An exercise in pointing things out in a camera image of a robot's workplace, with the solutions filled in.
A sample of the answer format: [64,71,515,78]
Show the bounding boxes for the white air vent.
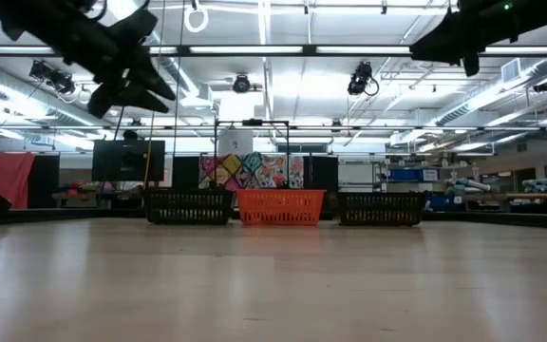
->
[500,57,523,84]

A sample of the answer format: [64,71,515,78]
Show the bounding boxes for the blue storage bins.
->
[388,167,442,183]

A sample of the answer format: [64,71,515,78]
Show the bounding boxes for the blue storage tub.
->
[427,192,456,213]

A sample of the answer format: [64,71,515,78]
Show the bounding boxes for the white paper sign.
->
[217,128,255,156]

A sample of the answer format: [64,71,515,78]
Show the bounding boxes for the cluttered side table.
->
[50,179,144,211]

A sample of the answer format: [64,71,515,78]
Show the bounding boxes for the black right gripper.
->
[409,0,524,79]

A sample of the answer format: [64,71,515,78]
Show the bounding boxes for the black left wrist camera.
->
[110,8,160,47]

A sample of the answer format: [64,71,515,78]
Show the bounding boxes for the yellow rope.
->
[142,0,166,191]

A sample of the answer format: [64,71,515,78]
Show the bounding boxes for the black light-strip rail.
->
[0,44,547,58]

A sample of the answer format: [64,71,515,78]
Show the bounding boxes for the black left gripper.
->
[59,18,178,120]

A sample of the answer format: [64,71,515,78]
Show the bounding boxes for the black partition panel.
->
[27,152,62,210]
[302,155,340,193]
[171,155,202,192]

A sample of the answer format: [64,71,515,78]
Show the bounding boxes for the black aluminium table frame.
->
[0,206,547,231]

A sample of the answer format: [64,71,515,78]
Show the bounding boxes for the thin black metal stand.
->
[213,118,292,191]

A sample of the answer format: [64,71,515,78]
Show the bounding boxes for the thin black horizontal rail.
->
[0,123,547,132]

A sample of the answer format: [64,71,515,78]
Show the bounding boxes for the white hanging ring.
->
[183,3,210,34]

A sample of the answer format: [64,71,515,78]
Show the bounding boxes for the orange plastic basket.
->
[235,188,327,227]

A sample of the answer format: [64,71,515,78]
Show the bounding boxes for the red hanging cloth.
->
[0,151,37,211]

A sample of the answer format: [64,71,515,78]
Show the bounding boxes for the black ceiling camera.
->
[347,60,380,97]

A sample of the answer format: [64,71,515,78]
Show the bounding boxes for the wooden bench top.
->
[462,191,547,201]

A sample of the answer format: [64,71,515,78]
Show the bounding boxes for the colourful patchwork quilt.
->
[198,152,305,192]

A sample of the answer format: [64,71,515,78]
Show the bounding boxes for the round black ceiling spotlight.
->
[232,73,253,95]

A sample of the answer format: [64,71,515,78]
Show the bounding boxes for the black plastic basket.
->
[142,188,235,226]
[337,190,428,227]

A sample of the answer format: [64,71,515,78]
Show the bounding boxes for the black monitor screen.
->
[91,139,167,183]

